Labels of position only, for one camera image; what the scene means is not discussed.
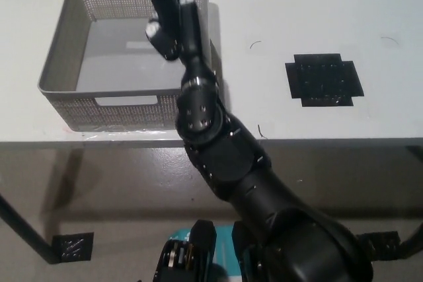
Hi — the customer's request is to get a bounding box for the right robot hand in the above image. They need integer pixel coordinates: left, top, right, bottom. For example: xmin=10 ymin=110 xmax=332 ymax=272
xmin=144 ymin=0 xmax=218 ymax=85

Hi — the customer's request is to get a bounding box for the gray perforated plastic basket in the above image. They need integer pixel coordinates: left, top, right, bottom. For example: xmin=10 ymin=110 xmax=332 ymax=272
xmin=37 ymin=0 xmax=213 ymax=132

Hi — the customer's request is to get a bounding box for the clear tape strip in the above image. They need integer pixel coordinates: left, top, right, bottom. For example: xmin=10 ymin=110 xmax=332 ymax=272
xmin=81 ymin=125 xmax=181 ymax=141

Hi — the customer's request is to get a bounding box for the black square stand pad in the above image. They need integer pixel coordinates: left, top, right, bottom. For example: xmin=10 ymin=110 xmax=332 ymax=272
xmin=285 ymin=53 xmax=365 ymax=108

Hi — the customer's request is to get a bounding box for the black floor tape patch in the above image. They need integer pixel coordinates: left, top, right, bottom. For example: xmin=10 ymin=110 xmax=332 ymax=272
xmin=52 ymin=232 xmax=95 ymax=261
xmin=355 ymin=230 xmax=401 ymax=260

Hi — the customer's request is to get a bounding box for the black metal table leg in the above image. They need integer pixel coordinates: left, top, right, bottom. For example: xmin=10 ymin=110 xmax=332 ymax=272
xmin=398 ymin=145 xmax=423 ymax=260
xmin=0 ymin=192 xmax=63 ymax=265

